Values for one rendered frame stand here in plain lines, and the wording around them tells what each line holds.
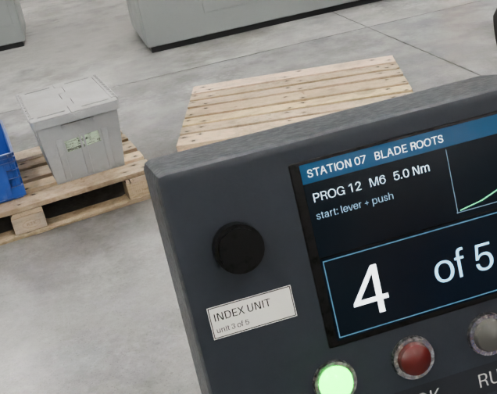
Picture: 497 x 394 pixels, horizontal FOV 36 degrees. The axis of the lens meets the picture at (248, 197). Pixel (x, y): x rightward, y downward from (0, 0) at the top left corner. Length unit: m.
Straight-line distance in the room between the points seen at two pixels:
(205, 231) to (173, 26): 6.01
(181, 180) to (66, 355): 2.25
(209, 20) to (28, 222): 3.34
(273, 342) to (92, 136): 3.18
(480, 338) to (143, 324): 2.25
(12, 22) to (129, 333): 5.57
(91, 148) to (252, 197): 3.20
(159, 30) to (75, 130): 2.94
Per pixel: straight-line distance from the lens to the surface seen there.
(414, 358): 0.48
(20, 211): 3.54
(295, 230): 0.44
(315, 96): 4.14
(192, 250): 0.43
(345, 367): 0.47
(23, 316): 2.97
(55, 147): 3.59
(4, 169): 3.58
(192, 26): 6.46
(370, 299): 0.46
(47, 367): 2.64
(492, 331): 0.49
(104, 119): 3.59
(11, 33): 7.93
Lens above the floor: 1.41
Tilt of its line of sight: 24 degrees down
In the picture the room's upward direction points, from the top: 11 degrees counter-clockwise
